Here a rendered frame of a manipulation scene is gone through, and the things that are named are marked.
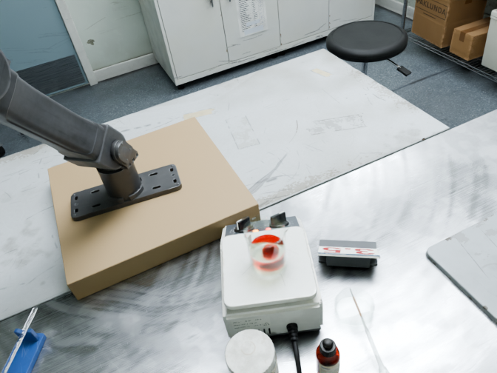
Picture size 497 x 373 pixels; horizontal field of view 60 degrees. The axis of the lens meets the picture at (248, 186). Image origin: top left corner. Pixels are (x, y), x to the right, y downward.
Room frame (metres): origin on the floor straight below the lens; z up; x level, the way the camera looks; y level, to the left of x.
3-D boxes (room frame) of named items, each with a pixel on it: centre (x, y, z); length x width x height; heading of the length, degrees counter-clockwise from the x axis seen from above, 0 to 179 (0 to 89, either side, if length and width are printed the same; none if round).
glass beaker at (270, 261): (0.36, -0.01, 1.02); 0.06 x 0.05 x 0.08; 93
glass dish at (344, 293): (0.32, -0.12, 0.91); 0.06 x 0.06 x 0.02
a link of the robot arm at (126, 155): (0.59, 0.22, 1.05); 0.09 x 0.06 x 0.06; 68
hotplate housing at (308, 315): (0.38, -0.01, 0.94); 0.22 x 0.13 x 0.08; 178
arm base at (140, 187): (0.60, 0.22, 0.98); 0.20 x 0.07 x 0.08; 102
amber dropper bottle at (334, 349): (0.24, -0.06, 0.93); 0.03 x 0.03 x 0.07
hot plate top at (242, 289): (0.36, -0.01, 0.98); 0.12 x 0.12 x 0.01; 88
